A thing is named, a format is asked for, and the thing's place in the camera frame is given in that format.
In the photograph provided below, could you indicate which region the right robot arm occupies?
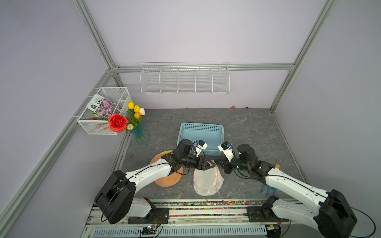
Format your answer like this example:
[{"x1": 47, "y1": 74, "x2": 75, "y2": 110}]
[{"x1": 215, "y1": 142, "x2": 357, "y2": 238}]

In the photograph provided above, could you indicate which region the long white wire shelf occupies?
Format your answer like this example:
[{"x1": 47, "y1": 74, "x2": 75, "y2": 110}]
[{"x1": 140, "y1": 63, "x2": 230, "y2": 94}]

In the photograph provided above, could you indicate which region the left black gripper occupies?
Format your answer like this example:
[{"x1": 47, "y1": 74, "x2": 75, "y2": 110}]
[{"x1": 181, "y1": 154, "x2": 215, "y2": 171}]

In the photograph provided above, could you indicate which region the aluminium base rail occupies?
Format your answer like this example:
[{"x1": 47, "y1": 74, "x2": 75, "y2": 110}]
[{"x1": 81, "y1": 199, "x2": 319, "y2": 238}]

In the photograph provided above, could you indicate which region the white mesh laundry bag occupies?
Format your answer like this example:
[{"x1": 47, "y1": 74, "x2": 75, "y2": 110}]
[{"x1": 193, "y1": 160, "x2": 224, "y2": 196}]

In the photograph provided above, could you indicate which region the tulip bouquet in vase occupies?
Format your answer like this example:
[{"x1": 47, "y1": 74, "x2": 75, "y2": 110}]
[{"x1": 127, "y1": 101, "x2": 149, "y2": 145}]

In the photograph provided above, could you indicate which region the light blue plastic basket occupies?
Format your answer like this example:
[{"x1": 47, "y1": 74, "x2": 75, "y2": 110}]
[{"x1": 177, "y1": 122, "x2": 225, "y2": 157}]

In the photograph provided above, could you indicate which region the orange mesh laundry bag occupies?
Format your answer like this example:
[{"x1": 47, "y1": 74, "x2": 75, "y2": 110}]
[{"x1": 149, "y1": 150, "x2": 185, "y2": 188}]

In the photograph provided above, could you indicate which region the red artificial rose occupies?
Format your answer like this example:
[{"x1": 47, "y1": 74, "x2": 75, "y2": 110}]
[{"x1": 108, "y1": 114, "x2": 129, "y2": 133}]

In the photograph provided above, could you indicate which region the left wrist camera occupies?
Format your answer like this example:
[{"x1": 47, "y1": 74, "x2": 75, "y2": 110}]
[{"x1": 192, "y1": 140, "x2": 207, "y2": 157}]

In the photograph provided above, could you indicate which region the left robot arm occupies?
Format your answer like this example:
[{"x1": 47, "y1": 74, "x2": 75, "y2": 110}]
[{"x1": 94, "y1": 139, "x2": 216, "y2": 224}]

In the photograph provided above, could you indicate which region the white wire corner basket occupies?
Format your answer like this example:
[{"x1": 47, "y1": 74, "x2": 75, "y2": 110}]
[{"x1": 77, "y1": 87, "x2": 132, "y2": 135}]

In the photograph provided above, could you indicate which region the purple flower packet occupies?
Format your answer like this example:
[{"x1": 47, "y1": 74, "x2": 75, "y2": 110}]
[{"x1": 86, "y1": 94, "x2": 122, "y2": 119}]

